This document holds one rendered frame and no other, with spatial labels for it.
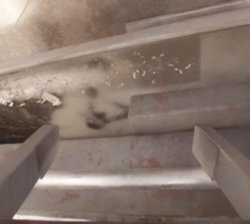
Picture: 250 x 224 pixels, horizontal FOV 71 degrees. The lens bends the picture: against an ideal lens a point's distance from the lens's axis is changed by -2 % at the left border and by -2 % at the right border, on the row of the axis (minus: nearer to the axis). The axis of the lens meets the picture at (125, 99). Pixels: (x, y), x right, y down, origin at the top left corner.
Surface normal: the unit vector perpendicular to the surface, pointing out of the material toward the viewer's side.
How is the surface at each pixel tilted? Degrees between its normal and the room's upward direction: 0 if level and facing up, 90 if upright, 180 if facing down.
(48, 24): 0
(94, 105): 0
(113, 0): 0
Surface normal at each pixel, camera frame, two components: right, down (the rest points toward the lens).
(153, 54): -0.11, 0.61
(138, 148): -0.24, -0.78
